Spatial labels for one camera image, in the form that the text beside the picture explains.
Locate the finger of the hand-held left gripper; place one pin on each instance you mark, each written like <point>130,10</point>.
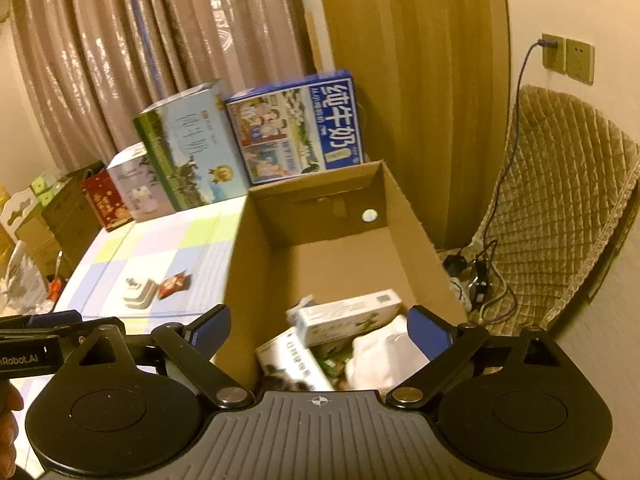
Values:
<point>55,321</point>
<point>147,359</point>

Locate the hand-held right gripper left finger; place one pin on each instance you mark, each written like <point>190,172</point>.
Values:
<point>212,325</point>

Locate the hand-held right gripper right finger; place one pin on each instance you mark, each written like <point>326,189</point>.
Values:
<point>427,330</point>

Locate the white packet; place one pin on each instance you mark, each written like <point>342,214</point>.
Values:
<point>387,355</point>

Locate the white ointment box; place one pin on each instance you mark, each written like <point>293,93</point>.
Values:
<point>345,317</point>

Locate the white green spray box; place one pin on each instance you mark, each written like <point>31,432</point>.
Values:
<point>292,360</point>

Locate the green candy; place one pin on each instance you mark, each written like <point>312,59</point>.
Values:
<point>334,357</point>

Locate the brown cardboard box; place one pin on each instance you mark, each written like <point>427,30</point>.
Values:
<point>320,225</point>

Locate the person's left hand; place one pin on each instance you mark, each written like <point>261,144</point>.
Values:
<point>10,407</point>

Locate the red snack packet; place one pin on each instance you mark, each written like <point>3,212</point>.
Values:
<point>175,285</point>

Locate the white plastic bag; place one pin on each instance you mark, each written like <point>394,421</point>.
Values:
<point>22,275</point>

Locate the white power adapter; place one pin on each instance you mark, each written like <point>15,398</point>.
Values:
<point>140,292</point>

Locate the black charger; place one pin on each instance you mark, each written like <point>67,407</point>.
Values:
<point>455,264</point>

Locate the plaid tablecloth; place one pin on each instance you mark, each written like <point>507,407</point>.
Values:
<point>165,252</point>

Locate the brown storage carton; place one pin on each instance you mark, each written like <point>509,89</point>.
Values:
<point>70,220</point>

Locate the red gift box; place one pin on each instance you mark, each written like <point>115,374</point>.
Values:
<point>107,202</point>

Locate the small green white boxes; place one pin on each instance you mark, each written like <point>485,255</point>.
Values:
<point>47,187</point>

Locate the white humidifier box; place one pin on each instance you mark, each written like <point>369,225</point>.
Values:
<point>145,185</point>

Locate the green landscape milk carton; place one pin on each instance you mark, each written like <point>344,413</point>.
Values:
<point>192,150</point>

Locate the chair with quilted cover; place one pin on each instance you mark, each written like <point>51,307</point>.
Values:
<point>560,200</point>

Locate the blue cartoon milk carton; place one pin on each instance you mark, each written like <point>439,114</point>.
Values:
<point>295,125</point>

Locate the beige curtain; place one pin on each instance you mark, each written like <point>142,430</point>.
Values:
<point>150,35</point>

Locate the wall socket with plug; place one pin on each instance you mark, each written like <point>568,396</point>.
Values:
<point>553,52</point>

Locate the empty wall socket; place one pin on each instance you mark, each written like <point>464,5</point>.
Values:
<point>580,62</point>

